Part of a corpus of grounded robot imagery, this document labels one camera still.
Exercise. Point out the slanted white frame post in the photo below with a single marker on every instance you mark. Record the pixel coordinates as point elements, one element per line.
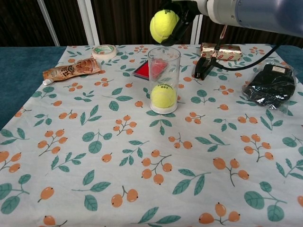
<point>48,21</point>

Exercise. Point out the wide white frame post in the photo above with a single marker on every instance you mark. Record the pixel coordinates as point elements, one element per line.
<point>90,21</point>

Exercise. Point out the black stapler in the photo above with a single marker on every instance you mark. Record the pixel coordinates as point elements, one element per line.
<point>203,67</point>

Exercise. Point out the yellow tennis ball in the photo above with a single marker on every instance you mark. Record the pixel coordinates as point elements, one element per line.
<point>164,97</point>
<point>163,24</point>

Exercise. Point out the black item in plastic bag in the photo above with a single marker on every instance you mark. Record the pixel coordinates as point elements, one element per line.
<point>272,85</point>

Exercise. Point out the brown spout snack pouch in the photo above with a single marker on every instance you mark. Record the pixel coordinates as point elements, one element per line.
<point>73,69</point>

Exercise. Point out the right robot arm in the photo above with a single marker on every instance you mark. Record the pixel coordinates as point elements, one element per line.
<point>248,11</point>

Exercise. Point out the floral leaf berry tablecloth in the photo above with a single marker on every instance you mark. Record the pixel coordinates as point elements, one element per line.
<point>94,165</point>

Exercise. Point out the red ink pad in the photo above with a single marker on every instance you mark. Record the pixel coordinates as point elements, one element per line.
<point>142,70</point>

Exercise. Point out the dark brown curtain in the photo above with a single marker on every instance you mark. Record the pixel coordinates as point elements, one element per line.
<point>123,21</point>

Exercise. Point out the beige masking tape roll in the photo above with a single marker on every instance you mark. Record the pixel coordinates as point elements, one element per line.
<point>104,51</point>

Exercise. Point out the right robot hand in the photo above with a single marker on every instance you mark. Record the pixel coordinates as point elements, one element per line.
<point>185,11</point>

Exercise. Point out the clear plastic tube container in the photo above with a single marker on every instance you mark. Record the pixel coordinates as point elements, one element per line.
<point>163,71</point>

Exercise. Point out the gold foil wrapped package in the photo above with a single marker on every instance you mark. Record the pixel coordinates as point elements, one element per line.
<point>229,52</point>

